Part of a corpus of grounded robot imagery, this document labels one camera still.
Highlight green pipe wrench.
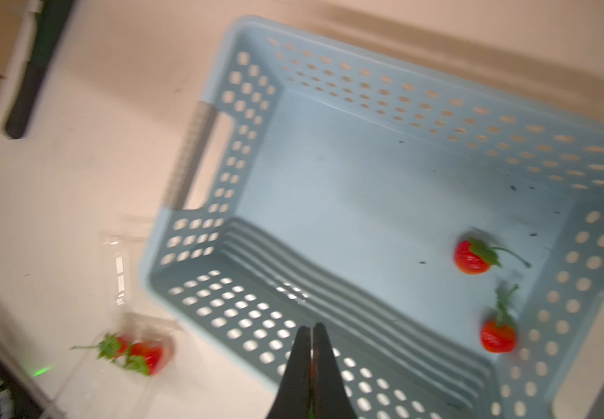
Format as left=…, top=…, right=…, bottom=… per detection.
left=3, top=0, right=75, bottom=140

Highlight strawberries in basket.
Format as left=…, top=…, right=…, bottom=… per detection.
left=452, top=234, right=532, bottom=354

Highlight clear clamshell container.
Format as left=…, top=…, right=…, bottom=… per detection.
left=42, top=232, right=186, bottom=418

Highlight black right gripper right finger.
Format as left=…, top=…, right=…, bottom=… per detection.
left=311, top=323, right=357, bottom=419

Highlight strawberries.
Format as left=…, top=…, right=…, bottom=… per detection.
left=70, top=333, right=171, bottom=377
left=452, top=234, right=532, bottom=354

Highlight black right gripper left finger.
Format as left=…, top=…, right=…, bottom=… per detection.
left=266, top=326, right=312, bottom=419

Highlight light blue perforated plastic basket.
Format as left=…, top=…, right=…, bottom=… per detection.
left=141, top=17, right=604, bottom=418

